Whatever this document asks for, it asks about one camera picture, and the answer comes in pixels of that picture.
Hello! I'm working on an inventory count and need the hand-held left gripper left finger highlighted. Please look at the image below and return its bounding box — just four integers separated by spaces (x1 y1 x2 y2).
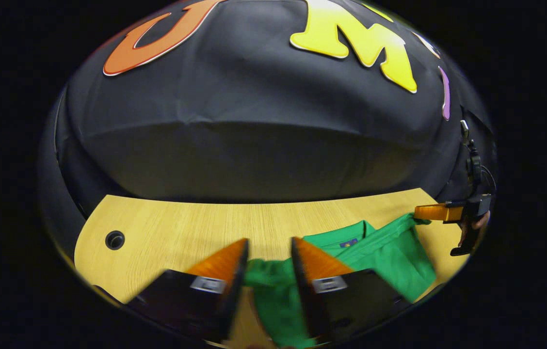
127 238 251 341

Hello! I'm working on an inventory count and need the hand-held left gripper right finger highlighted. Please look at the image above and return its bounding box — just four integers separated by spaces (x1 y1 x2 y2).
291 237 411 342

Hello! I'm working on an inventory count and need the green T-shirt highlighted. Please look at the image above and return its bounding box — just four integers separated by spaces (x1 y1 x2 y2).
243 213 437 349

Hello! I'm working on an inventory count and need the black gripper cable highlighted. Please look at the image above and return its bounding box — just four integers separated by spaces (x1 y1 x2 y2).
480 164 498 195

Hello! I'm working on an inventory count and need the black table cable hole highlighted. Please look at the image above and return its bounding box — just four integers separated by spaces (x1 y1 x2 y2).
105 230 126 251

